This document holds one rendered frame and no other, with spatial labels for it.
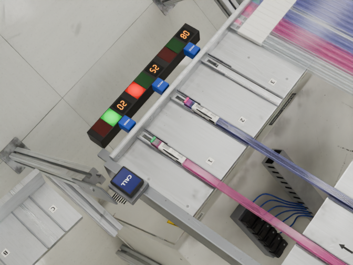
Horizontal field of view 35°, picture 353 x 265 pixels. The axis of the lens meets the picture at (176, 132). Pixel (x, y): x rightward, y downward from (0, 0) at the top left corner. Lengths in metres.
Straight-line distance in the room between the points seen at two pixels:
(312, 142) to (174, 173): 0.56
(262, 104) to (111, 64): 0.85
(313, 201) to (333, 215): 0.44
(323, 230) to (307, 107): 0.54
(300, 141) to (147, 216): 0.46
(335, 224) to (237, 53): 0.41
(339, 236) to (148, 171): 0.37
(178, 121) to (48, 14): 0.82
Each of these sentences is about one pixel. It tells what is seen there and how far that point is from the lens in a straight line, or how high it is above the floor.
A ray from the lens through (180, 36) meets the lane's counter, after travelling 1.26.
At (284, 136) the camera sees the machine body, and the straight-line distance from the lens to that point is 1.47.
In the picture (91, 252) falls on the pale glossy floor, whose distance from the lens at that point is 1.92.
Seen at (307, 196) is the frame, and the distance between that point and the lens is 1.48.
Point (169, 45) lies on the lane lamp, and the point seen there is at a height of 0.65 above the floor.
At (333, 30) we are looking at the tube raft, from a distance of 1.25.
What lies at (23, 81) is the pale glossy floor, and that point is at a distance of 1.79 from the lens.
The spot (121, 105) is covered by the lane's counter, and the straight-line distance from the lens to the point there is 1.18.
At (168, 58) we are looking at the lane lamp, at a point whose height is 0.66.
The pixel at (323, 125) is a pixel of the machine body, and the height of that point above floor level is 0.62.
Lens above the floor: 1.73
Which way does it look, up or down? 60 degrees down
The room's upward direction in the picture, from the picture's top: 95 degrees clockwise
